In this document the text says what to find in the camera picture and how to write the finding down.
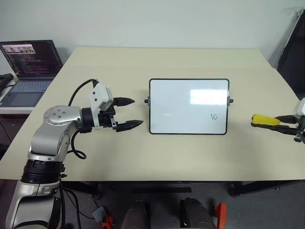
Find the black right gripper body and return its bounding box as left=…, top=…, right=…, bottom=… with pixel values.
left=294, top=115, right=305, bottom=145

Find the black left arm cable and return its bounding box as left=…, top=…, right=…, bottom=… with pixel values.
left=67, top=78, right=99, bottom=160

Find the black bar under table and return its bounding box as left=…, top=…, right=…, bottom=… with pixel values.
left=132, top=187, right=192, bottom=194

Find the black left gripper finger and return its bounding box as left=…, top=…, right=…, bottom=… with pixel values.
left=112, top=96, right=136, bottom=107
left=115, top=120, right=144, bottom=133

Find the black floor cable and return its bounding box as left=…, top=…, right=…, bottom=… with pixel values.
left=59, top=180, right=94, bottom=221

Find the yellow whiteboard eraser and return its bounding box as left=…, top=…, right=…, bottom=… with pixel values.
left=250, top=114, right=282, bottom=127

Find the black fabric panel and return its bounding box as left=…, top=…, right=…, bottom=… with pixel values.
left=275, top=7, right=305, bottom=101

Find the orange clamp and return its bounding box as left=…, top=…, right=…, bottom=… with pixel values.
left=213, top=202, right=229, bottom=229
left=101, top=214, right=114, bottom=229

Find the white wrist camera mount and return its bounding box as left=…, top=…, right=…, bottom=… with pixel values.
left=87, top=82, right=114, bottom=131
left=295, top=97, right=305, bottom=117

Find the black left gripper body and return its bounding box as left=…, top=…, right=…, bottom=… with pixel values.
left=98, top=105, right=119, bottom=130

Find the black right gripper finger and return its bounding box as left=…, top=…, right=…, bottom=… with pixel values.
left=274, top=114, right=296, bottom=125
left=250, top=122, right=299, bottom=137

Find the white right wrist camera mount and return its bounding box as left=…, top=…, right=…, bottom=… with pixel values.
left=295, top=97, right=305, bottom=117

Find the small grey foot pedal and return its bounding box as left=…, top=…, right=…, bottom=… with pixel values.
left=92, top=206, right=107, bottom=221

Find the black object beside laptop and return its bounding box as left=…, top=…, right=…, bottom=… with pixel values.
left=0, top=73, right=15, bottom=96

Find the open grey laptop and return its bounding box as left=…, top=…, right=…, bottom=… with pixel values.
left=0, top=40, right=64, bottom=108

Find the dark rounded shape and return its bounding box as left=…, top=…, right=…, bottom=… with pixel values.
left=179, top=197, right=218, bottom=229
left=122, top=199, right=151, bottom=229

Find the black table frame leg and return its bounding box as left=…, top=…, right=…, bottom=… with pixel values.
left=228, top=179, right=305, bottom=198

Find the black-framed desktop whiteboard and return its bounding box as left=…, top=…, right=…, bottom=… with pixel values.
left=144, top=78, right=235, bottom=135

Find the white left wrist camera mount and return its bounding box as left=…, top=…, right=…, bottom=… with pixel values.
left=87, top=82, right=114, bottom=131

